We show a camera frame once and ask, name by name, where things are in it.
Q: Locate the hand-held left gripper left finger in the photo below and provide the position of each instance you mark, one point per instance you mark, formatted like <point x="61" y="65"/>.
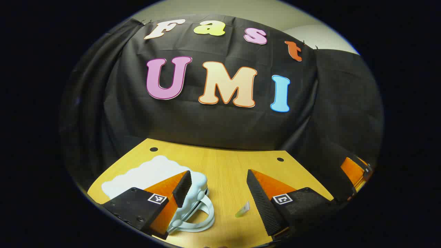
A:
<point x="182" y="187"/>

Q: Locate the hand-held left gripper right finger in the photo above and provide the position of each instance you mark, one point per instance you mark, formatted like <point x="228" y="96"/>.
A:
<point x="263" y="203"/>

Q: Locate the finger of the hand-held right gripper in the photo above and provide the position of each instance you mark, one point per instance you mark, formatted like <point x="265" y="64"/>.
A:
<point x="351" y="172"/>

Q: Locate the slim translucent tube green cap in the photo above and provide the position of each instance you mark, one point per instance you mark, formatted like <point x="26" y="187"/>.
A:
<point x="243" y="209"/>

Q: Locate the light blue suitcase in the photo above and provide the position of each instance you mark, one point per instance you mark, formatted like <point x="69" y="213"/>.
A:
<point x="144" y="174"/>

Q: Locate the black backdrop cloth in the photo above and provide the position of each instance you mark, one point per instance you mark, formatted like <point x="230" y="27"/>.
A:
<point x="220" y="124"/>

